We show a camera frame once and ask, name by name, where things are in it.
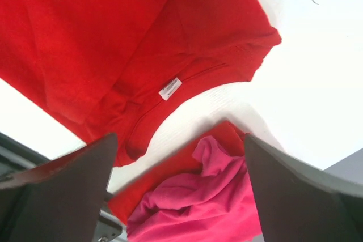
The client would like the red t shirt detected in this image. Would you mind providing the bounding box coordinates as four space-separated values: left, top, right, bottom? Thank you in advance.
1 0 281 167
107 121 246 224

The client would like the folded red t shirt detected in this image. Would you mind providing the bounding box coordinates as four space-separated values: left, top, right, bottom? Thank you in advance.
107 121 246 224

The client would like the folded pink t shirt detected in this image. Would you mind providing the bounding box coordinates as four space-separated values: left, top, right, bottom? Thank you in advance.
127 136 262 241

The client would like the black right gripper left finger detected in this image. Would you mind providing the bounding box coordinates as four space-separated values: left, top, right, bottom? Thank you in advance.
1 134 118 241

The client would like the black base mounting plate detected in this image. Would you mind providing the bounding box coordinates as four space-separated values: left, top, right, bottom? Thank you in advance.
1 133 50 177

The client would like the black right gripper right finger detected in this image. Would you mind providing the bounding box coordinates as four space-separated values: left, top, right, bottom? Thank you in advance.
244 134 362 241

